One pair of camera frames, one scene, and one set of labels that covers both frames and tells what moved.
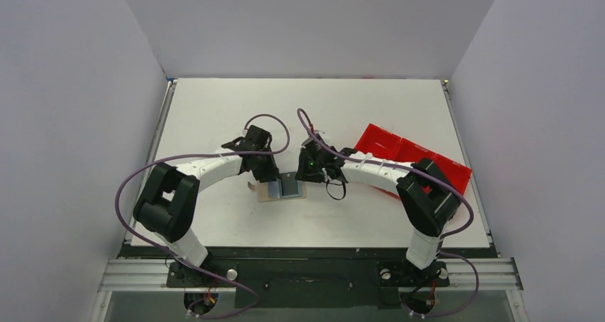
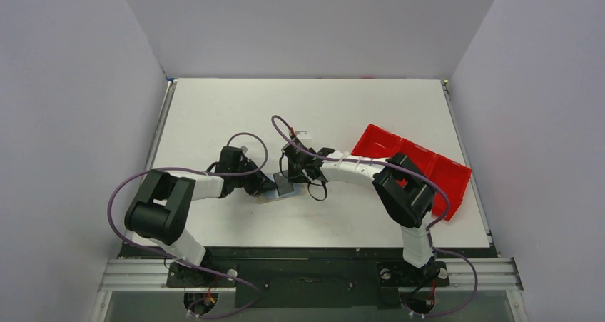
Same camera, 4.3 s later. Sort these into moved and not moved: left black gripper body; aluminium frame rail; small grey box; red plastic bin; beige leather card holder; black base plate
Moved: small grey box; left black gripper body
Not moved: red plastic bin; beige leather card holder; black base plate; aluminium frame rail
